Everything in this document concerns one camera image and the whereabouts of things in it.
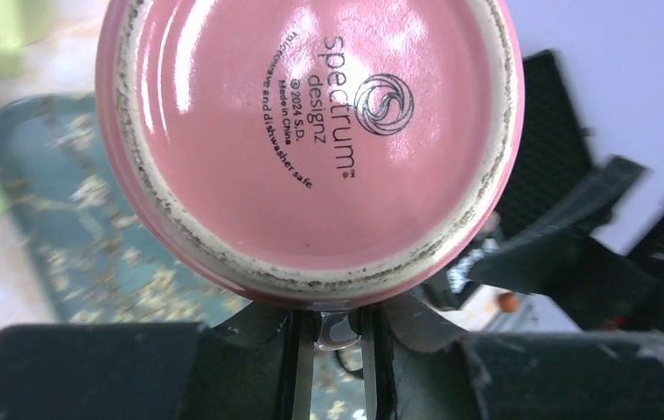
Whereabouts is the small orange block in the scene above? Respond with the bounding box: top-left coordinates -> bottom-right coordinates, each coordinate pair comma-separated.
496,291 -> 521,313

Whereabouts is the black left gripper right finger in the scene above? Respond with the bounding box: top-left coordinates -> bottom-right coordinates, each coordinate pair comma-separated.
361,292 -> 664,419

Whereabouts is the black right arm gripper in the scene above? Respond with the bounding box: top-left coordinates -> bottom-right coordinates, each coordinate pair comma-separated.
468,155 -> 664,333

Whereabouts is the black poker chip case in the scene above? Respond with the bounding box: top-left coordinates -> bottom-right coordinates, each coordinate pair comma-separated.
423,49 -> 597,308

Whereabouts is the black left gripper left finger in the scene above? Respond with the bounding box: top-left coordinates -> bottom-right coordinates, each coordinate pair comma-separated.
0,303 -> 314,419

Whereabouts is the light green mug with handle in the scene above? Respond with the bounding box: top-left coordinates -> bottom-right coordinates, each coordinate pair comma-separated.
0,0 -> 58,78

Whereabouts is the teal blossom-pattern tray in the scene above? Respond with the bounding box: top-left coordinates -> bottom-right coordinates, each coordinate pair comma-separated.
0,94 -> 367,420

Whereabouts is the pink upside-down mug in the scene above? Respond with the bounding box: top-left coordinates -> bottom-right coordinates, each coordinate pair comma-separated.
94,0 -> 526,352

